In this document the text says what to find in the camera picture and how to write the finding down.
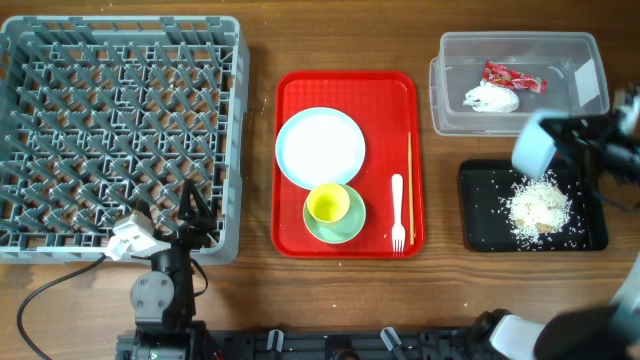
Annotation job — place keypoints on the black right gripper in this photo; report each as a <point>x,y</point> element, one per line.
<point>599,139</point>

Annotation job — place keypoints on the light blue bowl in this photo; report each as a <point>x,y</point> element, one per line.
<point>534,148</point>

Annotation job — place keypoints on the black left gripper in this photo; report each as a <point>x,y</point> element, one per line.
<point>198,236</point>

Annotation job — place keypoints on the green saucer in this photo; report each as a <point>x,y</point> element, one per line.
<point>345,229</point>

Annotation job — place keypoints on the red snack wrapper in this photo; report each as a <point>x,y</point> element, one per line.
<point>502,76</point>

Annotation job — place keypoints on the black waste tray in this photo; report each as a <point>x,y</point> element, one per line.
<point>486,185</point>

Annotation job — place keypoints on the clear plastic waste bin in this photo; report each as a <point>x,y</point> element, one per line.
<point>553,56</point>

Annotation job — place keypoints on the white label in bin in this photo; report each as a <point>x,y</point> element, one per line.
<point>587,84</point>

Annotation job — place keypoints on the white tissue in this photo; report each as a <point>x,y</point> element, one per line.
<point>490,98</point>

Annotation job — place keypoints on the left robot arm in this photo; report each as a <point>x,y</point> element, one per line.
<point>164,298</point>

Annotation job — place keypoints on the red plastic tray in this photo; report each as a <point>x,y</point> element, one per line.
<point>384,106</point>

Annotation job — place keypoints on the white plastic fork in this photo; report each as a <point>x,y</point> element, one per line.
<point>398,232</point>

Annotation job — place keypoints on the pile of rice waste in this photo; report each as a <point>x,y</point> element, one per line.
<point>539,211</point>

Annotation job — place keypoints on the grey dishwasher rack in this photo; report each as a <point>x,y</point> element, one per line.
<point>99,113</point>

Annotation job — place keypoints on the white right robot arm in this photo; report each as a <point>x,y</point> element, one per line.
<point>603,332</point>

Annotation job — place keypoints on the yellow cup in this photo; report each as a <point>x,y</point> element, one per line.
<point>328,203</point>

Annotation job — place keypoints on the light blue plate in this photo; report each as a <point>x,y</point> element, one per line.
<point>320,145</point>

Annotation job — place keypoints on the wooden chopstick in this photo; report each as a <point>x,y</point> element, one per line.
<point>410,190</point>

